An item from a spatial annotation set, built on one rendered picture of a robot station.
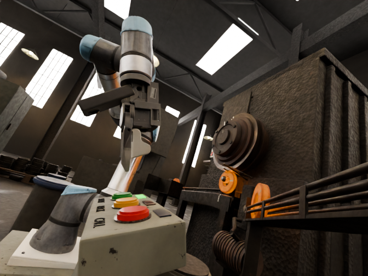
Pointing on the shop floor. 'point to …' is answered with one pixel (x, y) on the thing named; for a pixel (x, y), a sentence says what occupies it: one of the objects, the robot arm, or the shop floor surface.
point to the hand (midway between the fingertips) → (123, 165)
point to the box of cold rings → (97, 174)
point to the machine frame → (298, 165)
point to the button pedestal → (130, 242)
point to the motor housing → (229, 256)
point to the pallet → (13, 166)
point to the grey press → (156, 151)
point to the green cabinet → (12, 109)
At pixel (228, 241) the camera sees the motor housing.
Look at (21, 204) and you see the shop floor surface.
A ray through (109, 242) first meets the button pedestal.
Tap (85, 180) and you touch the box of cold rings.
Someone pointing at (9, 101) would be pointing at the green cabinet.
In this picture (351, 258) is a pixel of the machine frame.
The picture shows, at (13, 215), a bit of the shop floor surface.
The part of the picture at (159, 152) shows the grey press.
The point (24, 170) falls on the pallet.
